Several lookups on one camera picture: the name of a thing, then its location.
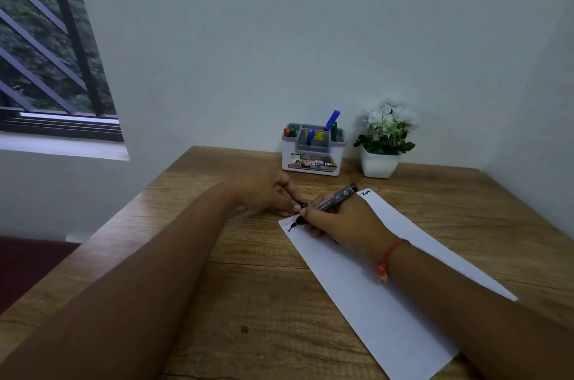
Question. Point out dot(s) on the person's left forearm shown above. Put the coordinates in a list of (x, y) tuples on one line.
[(134, 285)]

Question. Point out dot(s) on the short blue marker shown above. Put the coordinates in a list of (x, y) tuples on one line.
[(310, 137)]

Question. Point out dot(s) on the grey white pen holder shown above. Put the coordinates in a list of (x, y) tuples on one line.
[(314, 155)]

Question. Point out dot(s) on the person's left thumb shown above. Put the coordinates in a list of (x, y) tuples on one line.
[(284, 209)]

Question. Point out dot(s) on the white flower plant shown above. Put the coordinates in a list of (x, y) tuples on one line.
[(388, 128)]

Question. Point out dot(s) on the white paper sheet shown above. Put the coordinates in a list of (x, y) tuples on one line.
[(358, 303)]

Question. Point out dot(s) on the person's right thumb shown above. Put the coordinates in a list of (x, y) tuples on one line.
[(311, 219)]

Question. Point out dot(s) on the dark window grille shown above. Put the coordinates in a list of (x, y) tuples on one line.
[(67, 34)]

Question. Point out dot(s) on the person's right forearm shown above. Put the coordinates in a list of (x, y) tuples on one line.
[(471, 317)]

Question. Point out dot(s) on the tall green marker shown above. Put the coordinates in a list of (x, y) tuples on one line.
[(333, 131)]

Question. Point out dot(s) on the white plant pot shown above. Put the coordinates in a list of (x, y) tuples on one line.
[(379, 164)]

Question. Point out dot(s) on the black marker pen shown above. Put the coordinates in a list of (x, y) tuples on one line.
[(339, 195)]

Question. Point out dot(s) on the tall blue marker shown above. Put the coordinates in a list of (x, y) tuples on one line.
[(332, 120)]

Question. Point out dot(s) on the person's left hand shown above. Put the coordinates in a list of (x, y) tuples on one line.
[(258, 189)]

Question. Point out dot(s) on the person's right hand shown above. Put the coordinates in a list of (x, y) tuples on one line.
[(354, 227)]

